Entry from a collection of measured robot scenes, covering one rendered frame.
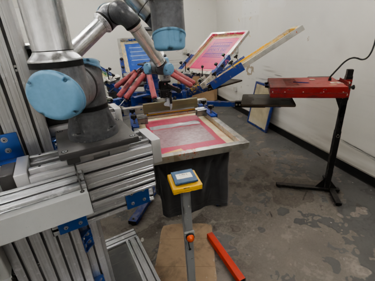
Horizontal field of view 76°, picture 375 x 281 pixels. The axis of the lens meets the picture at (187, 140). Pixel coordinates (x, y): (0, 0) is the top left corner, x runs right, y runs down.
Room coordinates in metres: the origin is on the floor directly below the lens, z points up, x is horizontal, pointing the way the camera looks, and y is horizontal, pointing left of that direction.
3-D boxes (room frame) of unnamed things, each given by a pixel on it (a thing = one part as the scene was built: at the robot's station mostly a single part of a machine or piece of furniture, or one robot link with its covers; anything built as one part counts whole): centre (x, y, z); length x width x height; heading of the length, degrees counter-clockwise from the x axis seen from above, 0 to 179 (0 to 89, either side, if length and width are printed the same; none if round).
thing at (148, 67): (1.65, 0.19, 1.35); 0.11 x 0.11 x 0.08; 44
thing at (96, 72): (0.72, 0.30, 1.42); 0.13 x 0.12 x 0.14; 3
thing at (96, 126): (0.73, 0.30, 1.31); 0.15 x 0.15 x 0.10
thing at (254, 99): (2.32, -0.34, 0.91); 1.34 x 0.40 x 0.08; 74
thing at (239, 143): (1.48, 0.05, 0.97); 0.79 x 0.58 x 0.04; 14
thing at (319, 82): (2.12, -1.06, 1.06); 0.61 x 0.46 x 0.12; 74
